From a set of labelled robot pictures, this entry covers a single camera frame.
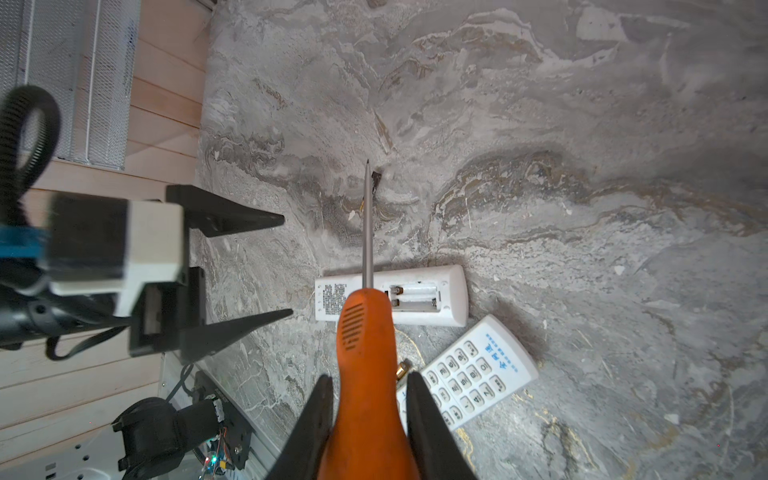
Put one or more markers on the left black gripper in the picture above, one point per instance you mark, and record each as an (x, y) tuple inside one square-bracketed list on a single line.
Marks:
[(172, 316)]

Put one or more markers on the white wire mesh shelf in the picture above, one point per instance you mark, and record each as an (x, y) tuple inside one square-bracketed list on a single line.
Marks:
[(83, 54)]

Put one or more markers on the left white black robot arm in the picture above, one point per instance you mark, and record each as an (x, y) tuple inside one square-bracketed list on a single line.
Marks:
[(157, 435)]

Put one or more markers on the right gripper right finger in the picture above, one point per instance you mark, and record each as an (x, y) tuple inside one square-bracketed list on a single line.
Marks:
[(435, 451)]

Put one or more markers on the black gold AAA battery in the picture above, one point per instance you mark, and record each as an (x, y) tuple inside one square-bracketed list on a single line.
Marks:
[(375, 181), (403, 368)]

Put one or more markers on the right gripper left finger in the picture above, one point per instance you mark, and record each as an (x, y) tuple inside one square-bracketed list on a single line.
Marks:
[(301, 455)]

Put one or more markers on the white remote control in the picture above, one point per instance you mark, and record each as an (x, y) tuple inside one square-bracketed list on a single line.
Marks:
[(486, 365), (430, 296)]

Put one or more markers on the orange handled screwdriver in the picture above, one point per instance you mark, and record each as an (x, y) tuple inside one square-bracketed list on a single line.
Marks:
[(367, 440)]

